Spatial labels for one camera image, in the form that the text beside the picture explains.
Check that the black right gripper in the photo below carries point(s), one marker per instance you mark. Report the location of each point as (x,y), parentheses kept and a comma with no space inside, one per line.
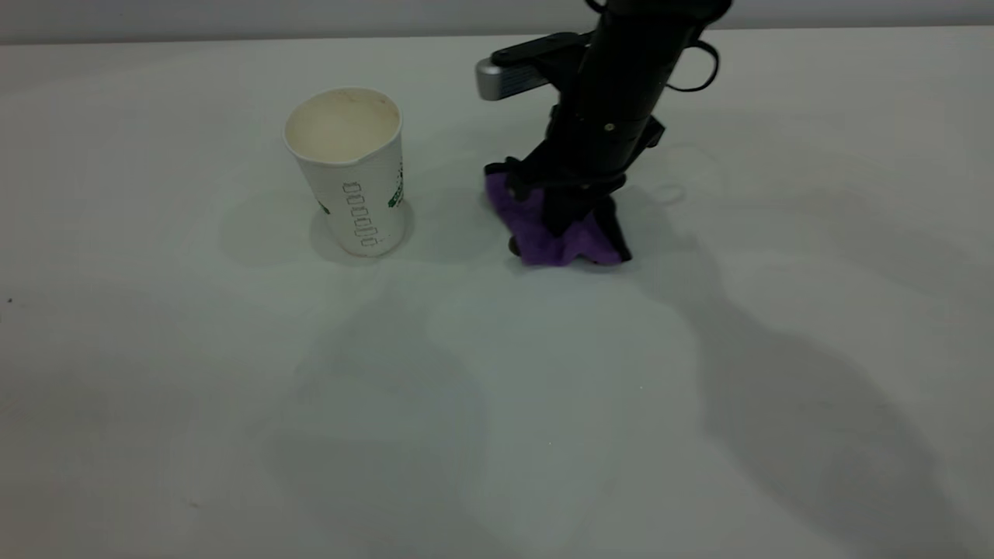
(602,151)

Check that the purple cloth with black trim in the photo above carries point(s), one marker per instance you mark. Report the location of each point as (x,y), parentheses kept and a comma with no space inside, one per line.
(543,233)

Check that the white paper coffee cup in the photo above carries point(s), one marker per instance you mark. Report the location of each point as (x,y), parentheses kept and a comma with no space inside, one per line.
(353,171)

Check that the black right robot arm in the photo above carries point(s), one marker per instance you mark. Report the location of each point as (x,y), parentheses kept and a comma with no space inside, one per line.
(644,54)

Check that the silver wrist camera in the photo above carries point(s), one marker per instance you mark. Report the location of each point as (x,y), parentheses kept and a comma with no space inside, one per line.
(512,74)

